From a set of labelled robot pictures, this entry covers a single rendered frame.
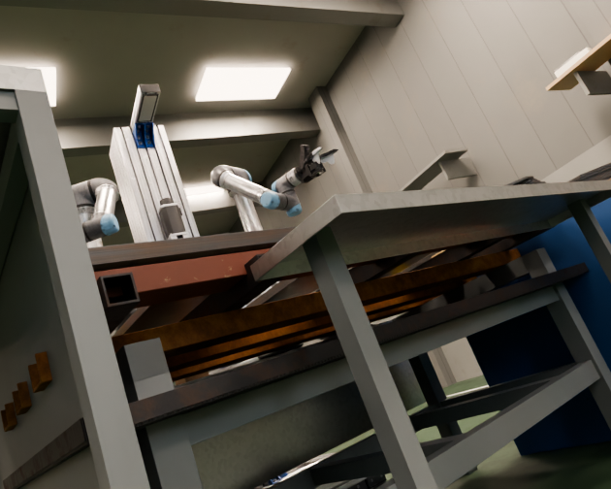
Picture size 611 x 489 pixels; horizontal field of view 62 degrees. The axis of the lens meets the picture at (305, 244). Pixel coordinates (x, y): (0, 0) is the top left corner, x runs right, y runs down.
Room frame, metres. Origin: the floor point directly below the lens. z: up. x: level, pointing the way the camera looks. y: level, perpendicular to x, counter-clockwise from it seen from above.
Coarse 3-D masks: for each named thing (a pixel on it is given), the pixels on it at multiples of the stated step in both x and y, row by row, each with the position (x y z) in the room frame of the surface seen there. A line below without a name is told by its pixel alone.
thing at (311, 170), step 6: (306, 162) 2.10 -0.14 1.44; (312, 162) 2.09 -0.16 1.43; (306, 168) 2.10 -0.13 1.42; (312, 168) 2.10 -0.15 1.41; (318, 168) 2.09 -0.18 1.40; (324, 168) 2.14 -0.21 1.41; (300, 174) 2.15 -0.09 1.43; (306, 174) 2.13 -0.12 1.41; (312, 174) 2.10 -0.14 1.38; (318, 174) 2.16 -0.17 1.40; (306, 180) 2.16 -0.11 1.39
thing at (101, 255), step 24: (168, 240) 0.86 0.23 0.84; (192, 240) 0.89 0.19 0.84; (216, 240) 0.93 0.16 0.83; (240, 240) 0.96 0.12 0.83; (264, 240) 1.00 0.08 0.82; (96, 264) 0.77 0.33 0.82; (120, 264) 0.81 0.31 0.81; (144, 264) 0.85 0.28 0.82; (408, 264) 1.90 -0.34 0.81; (288, 288) 1.51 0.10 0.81; (312, 288) 1.65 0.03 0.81; (144, 312) 1.16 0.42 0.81; (168, 312) 1.24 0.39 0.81
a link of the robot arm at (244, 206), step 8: (232, 168) 2.28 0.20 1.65; (240, 168) 2.36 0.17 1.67; (240, 176) 2.31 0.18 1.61; (248, 176) 2.37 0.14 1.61; (232, 192) 2.32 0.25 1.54; (240, 200) 2.32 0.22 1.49; (248, 200) 2.33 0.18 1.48; (240, 208) 2.33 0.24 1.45; (248, 208) 2.33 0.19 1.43; (240, 216) 2.35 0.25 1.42; (248, 216) 2.32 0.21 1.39; (256, 216) 2.34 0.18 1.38; (248, 224) 2.32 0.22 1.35; (256, 224) 2.33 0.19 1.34
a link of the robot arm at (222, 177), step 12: (216, 168) 2.22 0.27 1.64; (228, 168) 2.25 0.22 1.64; (216, 180) 2.20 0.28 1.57; (228, 180) 2.18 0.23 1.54; (240, 180) 2.15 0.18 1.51; (240, 192) 2.16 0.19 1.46; (252, 192) 2.12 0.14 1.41; (264, 192) 2.09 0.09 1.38; (264, 204) 2.07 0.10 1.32; (276, 204) 2.08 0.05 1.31
